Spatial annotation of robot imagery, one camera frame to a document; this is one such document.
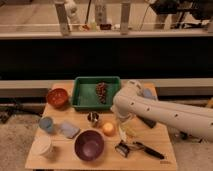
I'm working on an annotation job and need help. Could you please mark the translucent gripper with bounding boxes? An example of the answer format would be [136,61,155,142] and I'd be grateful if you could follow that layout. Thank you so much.
[116,117,133,134]

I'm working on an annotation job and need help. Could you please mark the orange apple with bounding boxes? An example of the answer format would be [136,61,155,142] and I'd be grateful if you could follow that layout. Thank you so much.
[102,122,115,136]

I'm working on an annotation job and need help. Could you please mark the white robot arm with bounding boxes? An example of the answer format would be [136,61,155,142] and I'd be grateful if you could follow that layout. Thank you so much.
[112,80,213,142]

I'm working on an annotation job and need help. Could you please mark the green plastic tray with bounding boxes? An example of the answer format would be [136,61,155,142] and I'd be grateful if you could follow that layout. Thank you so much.
[71,76,121,111]

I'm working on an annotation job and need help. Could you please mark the banana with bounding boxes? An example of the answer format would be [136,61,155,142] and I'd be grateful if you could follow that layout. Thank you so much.
[118,126,137,142]

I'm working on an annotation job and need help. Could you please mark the black rectangular block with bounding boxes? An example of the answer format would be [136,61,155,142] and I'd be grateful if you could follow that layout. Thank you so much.
[140,117,156,128]

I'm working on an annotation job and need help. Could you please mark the small metal cup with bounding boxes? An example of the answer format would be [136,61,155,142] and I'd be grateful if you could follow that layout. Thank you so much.
[87,111,99,127]

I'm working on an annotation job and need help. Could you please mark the blue sponge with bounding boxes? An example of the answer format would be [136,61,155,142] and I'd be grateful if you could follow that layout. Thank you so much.
[143,88,156,100]

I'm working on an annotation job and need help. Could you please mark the purple bowl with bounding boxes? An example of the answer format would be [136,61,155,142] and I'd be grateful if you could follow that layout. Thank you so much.
[74,130,105,161]

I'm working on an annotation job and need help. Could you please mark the bunch of dark grapes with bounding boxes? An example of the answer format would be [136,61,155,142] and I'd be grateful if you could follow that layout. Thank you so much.
[96,82,107,104]

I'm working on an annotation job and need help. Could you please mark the blue folded cloth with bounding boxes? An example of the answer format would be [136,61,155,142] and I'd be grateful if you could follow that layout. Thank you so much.
[60,121,80,139]

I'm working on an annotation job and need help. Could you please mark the red bowl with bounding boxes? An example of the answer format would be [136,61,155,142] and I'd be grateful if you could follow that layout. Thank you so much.
[46,88,69,108]

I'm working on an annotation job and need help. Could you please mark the blue cup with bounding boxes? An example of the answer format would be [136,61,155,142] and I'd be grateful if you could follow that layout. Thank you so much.
[39,117,54,134]

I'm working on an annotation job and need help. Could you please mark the white cup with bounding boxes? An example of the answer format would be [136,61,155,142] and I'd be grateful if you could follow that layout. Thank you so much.
[32,135,53,158]

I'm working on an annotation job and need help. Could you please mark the black handled peeler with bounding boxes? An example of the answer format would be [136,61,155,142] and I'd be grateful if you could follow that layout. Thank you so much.
[133,141,165,159]

